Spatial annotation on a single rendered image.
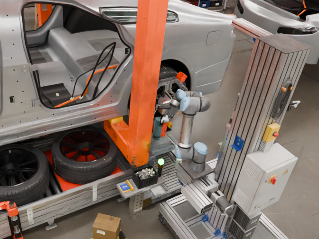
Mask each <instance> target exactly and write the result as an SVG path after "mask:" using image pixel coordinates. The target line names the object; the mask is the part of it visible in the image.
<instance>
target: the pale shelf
mask: <svg viewBox="0 0 319 239"><path fill-rule="evenodd" d="M128 181H129V183H130V184H131V186H132V187H133V192H132V190H130V191H128V192H125V193H122V191H121V190H120V188H119V186H120V185H122V184H125V183H126V181H125V182H122V183H119V184H117V185H116V187H117V188H118V190H119V191H120V193H121V194H122V196H123V197H124V199H126V198H129V197H131V196H134V195H136V194H139V193H141V192H144V191H147V190H149V189H152V188H154V187H157V186H159V185H162V184H164V183H165V181H164V180H163V179H162V177H159V178H158V181H157V184H153V185H150V186H147V187H144V188H141V189H138V188H137V186H136V185H135V183H134V182H133V180H132V179H130V180H128Z"/></svg>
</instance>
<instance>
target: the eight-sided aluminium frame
mask: <svg viewBox="0 0 319 239"><path fill-rule="evenodd" d="M171 83H176V84H177V85H178V86H179V87H180V88H181V87H185V86H184V85H183V84H182V83H181V82H180V81H179V79H177V78H176V77H175V76H174V77H170V78H165V79H161V80H159V82H158V88H159V87H161V86H163V85H168V84H171ZM185 88H186V87H185ZM186 89H187V88H186ZM187 90H188V89H187ZM179 112H180V104H179V105H178V111H177V113H176V114H175V115H174V117H173V118H172V119H170V118H168V119H169V122H170V121H172V120H173V119H174V118H175V117H176V116H177V114H178V113H179Z"/></svg>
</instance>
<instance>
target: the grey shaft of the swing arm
mask: <svg viewBox="0 0 319 239"><path fill-rule="evenodd" d="M9 207H10V208H11V209H12V208H14V202H9ZM8 221H9V226H10V231H11V235H12V237H13V236H15V239H19V238H20V237H21V233H23V232H22V227H21V222H20V217H19V214H18V215H15V216H12V217H9V216H8Z"/></svg>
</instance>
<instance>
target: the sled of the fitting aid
mask: <svg viewBox="0 0 319 239"><path fill-rule="evenodd" d="M165 136H166V137H167V138H168V136H167V135H165ZM174 148H175V145H174V143H173V142H172V141H171V142H170V144H168V145H165V146H162V147H159V148H156V149H153V150H151V151H152V153H153V154H154V155H155V156H157V155H160V154H163V153H166V152H169V151H172V150H174Z"/></svg>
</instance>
